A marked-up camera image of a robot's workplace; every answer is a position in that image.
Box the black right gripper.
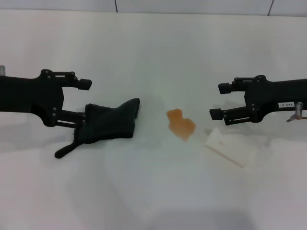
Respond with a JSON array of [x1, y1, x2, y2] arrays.
[[209, 74, 307, 126]]

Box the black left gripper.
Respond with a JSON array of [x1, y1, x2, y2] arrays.
[[0, 69, 93, 127]]

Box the white paper cup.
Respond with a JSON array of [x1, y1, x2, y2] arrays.
[[204, 126, 259, 170]]

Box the orange-brown liquid stain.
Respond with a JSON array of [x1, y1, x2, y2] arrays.
[[165, 108, 197, 142]]

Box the dark cloth rag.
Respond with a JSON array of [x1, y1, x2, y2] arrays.
[[54, 97, 142, 160]]

